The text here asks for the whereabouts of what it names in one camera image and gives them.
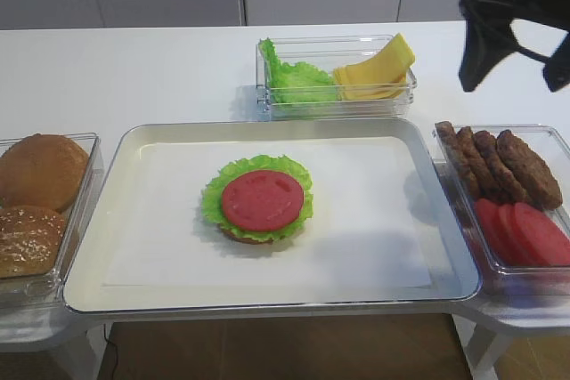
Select bun base on tray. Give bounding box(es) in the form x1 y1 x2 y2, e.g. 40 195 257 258
218 225 286 245

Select smooth bun bottom half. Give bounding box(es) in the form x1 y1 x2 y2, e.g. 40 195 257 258
1 133 89 213

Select green lettuce leaf on bun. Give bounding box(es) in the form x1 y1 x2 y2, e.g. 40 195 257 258
201 155 314 239

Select clear patty and tomato container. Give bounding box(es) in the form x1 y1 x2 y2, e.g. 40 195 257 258
434 122 569 295

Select thin black cable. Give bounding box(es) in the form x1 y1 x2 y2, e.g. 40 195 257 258
102 324 118 380

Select brown patty front right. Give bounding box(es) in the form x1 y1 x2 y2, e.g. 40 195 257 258
497 129 563 210

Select clear lettuce and cheese container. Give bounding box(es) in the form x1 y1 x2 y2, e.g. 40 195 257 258
256 35 417 120

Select clear plastic bun container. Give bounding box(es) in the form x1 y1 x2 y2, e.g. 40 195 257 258
1 133 103 308

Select sesame bun top flat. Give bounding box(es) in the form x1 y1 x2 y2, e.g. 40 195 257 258
1 206 66 279

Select brown patty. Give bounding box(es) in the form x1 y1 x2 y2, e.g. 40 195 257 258
474 131 532 203
435 121 481 200
456 126 501 201
497 129 563 210

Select white serving tray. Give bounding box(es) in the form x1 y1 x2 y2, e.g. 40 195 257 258
63 118 480 314

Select red tomato slice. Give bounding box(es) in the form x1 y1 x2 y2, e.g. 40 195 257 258
512 203 569 267
475 198 514 266
221 170 305 232
498 205 533 267

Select red tomato slice front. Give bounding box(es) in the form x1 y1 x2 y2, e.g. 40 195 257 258
512 203 569 267

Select green lettuce leaves in container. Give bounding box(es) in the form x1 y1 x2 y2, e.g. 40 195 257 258
258 38 338 104

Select yellow cheese slices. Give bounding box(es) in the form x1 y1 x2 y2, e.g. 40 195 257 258
333 33 415 101

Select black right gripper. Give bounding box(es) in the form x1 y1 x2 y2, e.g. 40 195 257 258
459 0 570 93

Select white paper tray liner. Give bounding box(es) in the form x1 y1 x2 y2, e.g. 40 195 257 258
105 138 430 287

